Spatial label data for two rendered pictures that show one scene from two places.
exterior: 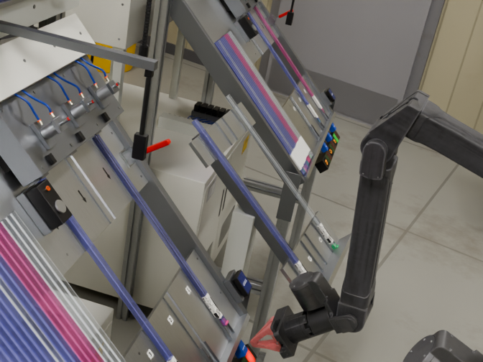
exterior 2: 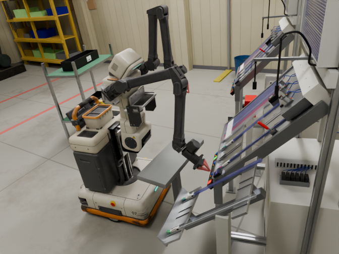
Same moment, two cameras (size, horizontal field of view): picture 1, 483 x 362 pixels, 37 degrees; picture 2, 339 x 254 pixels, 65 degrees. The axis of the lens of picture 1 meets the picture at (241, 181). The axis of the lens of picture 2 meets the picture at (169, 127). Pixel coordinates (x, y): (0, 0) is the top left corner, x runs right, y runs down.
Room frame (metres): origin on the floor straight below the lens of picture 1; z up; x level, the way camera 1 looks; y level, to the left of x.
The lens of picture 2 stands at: (2.55, -0.06, 1.76)
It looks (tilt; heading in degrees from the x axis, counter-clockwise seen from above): 29 degrees down; 191
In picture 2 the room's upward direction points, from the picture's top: 8 degrees counter-clockwise
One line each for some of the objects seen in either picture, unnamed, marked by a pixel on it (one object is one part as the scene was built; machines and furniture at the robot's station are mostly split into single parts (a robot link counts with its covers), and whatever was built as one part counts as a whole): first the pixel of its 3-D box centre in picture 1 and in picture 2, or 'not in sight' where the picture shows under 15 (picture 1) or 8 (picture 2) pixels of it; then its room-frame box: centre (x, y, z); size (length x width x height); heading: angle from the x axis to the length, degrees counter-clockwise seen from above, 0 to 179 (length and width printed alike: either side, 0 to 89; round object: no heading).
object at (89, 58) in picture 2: not in sight; (80, 59); (-0.65, -1.70, 1.01); 0.57 x 0.17 x 0.11; 170
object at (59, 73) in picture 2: not in sight; (90, 92); (-0.65, -1.70, 0.55); 0.91 x 0.46 x 1.10; 170
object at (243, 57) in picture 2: not in sight; (244, 67); (-2.31, 0.54, 0.22); 0.37 x 0.34 x 0.44; 74
